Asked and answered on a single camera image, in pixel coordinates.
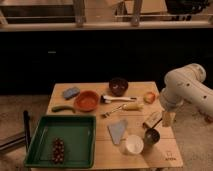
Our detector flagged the grey-blue towel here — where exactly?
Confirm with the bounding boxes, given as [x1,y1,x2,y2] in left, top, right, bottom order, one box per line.
[107,119,128,145]

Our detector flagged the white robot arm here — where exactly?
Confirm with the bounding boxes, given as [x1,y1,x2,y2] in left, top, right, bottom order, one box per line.
[159,63,213,127]

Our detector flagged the green plastic tray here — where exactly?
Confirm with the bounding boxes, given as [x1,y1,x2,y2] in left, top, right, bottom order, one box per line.
[24,115,96,169]

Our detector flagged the wooden block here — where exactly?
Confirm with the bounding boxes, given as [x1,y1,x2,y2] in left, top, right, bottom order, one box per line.
[143,112,162,128]

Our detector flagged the small metal cup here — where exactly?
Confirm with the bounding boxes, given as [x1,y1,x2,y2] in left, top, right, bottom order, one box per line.
[144,128,160,145]

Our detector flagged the orange apple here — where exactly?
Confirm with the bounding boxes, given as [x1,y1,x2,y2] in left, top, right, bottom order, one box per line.
[143,92,156,104]

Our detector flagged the corn cob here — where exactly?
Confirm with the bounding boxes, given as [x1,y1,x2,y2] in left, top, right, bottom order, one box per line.
[123,103,143,111]

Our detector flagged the white plastic cup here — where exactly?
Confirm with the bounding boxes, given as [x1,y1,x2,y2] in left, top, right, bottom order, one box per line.
[125,135,144,155]

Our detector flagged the dark brown bowl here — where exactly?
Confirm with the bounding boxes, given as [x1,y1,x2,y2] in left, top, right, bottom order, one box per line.
[109,77,128,96]

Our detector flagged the orange bowl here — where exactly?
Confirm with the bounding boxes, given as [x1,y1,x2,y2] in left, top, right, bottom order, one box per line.
[74,91,99,112]

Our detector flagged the blue sponge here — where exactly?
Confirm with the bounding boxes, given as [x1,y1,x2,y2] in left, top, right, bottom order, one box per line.
[62,87,80,100]

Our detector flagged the green cucumber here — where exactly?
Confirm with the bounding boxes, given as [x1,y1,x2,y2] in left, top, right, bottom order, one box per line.
[51,105,76,113]

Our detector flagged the dark grape bunch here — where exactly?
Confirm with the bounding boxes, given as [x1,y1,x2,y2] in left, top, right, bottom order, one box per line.
[52,138,64,164]

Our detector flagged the wooden window rail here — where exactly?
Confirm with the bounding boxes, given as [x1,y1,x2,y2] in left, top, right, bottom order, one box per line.
[0,21,213,32]

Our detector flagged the black chair frame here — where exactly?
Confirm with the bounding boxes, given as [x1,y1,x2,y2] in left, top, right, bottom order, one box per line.
[0,111,31,154]

